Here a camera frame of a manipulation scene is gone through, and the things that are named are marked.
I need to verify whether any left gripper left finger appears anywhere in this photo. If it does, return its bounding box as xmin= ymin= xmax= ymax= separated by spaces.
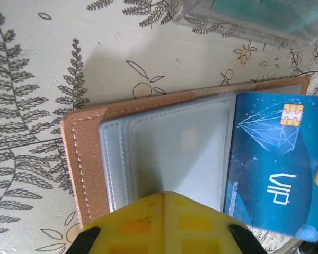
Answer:
xmin=66 ymin=192 xmax=166 ymax=254

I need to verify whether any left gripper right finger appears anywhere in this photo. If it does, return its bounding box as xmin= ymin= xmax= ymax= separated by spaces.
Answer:
xmin=164 ymin=190 xmax=268 ymax=254

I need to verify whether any blue VIP credit card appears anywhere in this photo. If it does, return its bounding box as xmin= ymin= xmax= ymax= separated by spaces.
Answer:
xmin=222 ymin=91 xmax=318 ymax=243

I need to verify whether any tan leather card holder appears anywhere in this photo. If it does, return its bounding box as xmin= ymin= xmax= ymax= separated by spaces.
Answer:
xmin=60 ymin=76 xmax=311 ymax=231

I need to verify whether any teal credit card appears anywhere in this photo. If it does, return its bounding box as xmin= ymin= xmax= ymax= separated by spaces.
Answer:
xmin=211 ymin=0 xmax=318 ymax=35

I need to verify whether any clear acrylic card stand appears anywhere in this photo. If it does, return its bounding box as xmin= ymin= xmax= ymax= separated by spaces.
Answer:
xmin=172 ymin=0 xmax=318 ymax=50

